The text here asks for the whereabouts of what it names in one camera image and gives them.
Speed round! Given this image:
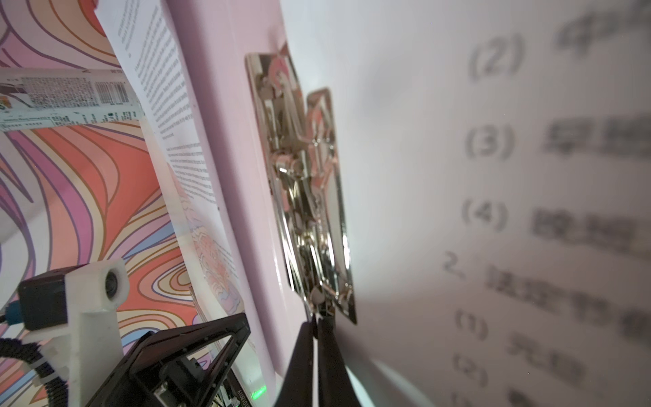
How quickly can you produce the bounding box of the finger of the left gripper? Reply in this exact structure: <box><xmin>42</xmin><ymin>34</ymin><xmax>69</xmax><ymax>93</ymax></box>
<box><xmin>86</xmin><ymin>313</ymin><xmax>251</xmax><ymax>406</ymax></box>

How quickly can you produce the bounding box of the printed paper sheet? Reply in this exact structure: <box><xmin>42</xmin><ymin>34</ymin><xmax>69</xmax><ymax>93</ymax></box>
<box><xmin>281</xmin><ymin>1</ymin><xmax>650</xmax><ymax>406</ymax></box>
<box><xmin>95</xmin><ymin>1</ymin><xmax>276</xmax><ymax>406</ymax></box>

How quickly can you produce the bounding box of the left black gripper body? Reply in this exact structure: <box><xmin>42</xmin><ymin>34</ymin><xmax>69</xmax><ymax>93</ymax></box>
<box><xmin>153</xmin><ymin>357</ymin><xmax>239</xmax><ymax>406</ymax></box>

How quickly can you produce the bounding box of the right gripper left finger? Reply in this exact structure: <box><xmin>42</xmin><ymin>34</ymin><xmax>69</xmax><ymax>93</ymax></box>
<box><xmin>275</xmin><ymin>321</ymin><xmax>315</xmax><ymax>407</ymax></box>

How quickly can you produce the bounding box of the silver drink can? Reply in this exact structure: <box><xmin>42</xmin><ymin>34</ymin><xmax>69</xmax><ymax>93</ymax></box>
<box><xmin>1</xmin><ymin>68</ymin><xmax>144</xmax><ymax>132</ymax></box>

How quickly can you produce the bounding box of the pink paper folder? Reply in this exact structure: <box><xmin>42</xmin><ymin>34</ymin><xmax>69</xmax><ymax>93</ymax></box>
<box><xmin>168</xmin><ymin>1</ymin><xmax>306</xmax><ymax>376</ymax></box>

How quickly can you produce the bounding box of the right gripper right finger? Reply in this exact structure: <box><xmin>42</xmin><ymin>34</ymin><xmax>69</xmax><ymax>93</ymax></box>
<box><xmin>317</xmin><ymin>320</ymin><xmax>361</xmax><ymax>407</ymax></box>

